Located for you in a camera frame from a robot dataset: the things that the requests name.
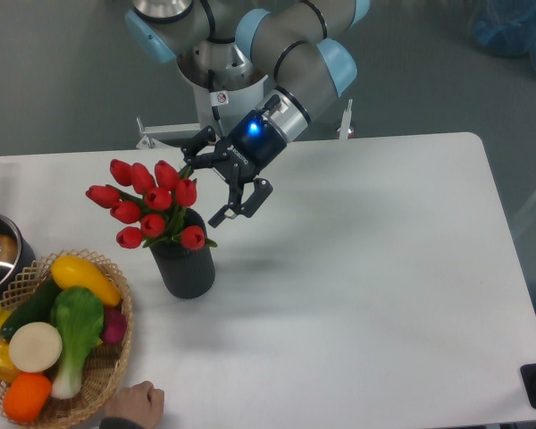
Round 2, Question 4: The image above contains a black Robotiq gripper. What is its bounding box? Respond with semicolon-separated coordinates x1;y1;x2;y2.
180;111;287;227

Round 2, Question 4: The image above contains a red tulip bouquet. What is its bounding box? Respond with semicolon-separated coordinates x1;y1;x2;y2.
85;159;217;250

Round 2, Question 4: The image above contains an orange fruit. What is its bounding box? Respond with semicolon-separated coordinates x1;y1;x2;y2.
3;373;52;424

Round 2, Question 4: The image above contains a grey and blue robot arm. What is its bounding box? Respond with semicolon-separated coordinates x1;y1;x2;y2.
125;1;370;226

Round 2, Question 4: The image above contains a grey sleeve forearm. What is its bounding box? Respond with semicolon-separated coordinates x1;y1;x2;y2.
98;416;144;429

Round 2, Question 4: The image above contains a dark grey ribbed vase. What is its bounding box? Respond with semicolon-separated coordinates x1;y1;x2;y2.
149;208;215;299

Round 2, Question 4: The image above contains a person's hand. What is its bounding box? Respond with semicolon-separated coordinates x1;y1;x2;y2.
102;381;165;429

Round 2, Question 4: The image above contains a yellow squash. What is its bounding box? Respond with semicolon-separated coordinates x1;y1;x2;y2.
50;255;121;307

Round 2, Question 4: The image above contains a purple red radish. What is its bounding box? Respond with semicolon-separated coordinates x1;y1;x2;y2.
100;307;128;344

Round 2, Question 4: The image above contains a green bok choy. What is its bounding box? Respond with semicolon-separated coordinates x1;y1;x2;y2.
50;287;104;400

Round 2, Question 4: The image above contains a woven wicker basket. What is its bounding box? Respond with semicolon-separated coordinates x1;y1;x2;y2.
0;249;133;428

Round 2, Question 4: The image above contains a dark green cucumber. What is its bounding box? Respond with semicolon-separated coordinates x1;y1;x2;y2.
0;277;62;341

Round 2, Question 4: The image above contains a blue plastic bag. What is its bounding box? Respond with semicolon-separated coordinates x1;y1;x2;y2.
468;1;536;73

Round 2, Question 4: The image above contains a yellow bell pepper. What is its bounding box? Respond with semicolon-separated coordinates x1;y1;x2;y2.
0;340;21;384

